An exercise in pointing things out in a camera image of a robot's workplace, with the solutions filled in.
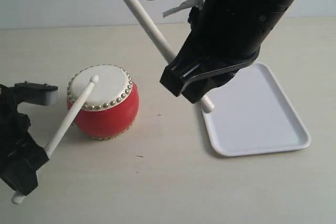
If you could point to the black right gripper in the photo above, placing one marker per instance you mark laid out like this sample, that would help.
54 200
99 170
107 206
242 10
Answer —
219 45

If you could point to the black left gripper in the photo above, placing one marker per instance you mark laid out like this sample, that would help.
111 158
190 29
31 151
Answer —
19 166

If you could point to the white drumstick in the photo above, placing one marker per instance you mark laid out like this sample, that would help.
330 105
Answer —
70 116
151 29

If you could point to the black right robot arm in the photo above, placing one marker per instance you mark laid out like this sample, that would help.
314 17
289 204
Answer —
266 12

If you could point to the small red drum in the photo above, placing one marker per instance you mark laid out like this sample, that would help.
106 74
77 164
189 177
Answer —
112 105

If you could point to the white plastic tray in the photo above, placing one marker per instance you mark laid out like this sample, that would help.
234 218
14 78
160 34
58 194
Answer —
253 115

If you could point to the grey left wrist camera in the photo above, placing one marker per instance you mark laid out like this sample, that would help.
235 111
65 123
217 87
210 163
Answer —
35 93

